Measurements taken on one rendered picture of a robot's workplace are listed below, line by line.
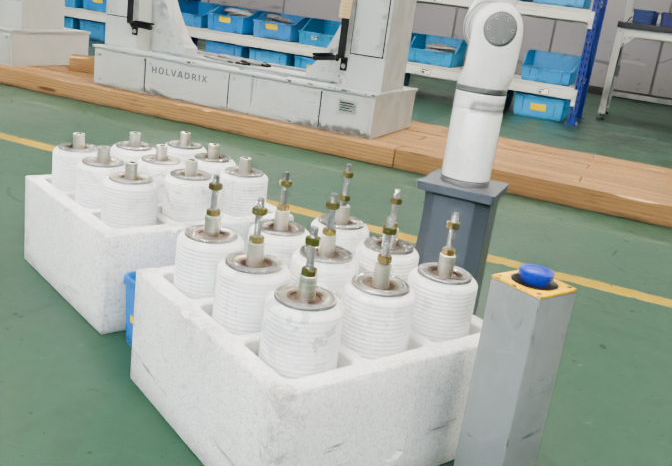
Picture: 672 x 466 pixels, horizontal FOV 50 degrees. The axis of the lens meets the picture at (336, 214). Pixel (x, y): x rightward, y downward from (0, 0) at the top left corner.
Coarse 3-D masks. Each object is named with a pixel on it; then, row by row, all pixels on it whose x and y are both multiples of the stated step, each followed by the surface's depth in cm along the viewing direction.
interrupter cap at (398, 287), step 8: (368, 272) 96; (352, 280) 92; (360, 280) 93; (368, 280) 94; (392, 280) 95; (400, 280) 95; (360, 288) 90; (368, 288) 91; (376, 288) 92; (392, 288) 93; (400, 288) 92; (408, 288) 92; (384, 296) 89; (392, 296) 90; (400, 296) 90
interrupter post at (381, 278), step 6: (378, 264) 92; (390, 264) 92; (378, 270) 91; (384, 270) 91; (390, 270) 92; (378, 276) 92; (384, 276) 91; (390, 276) 92; (372, 282) 93; (378, 282) 92; (384, 282) 92; (384, 288) 92
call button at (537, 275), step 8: (528, 264) 84; (536, 264) 84; (520, 272) 82; (528, 272) 81; (536, 272) 81; (544, 272) 82; (552, 272) 82; (528, 280) 82; (536, 280) 81; (544, 280) 81; (552, 280) 82
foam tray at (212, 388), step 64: (192, 320) 93; (192, 384) 94; (256, 384) 81; (320, 384) 81; (384, 384) 87; (448, 384) 95; (192, 448) 95; (256, 448) 82; (320, 448) 84; (384, 448) 91; (448, 448) 100
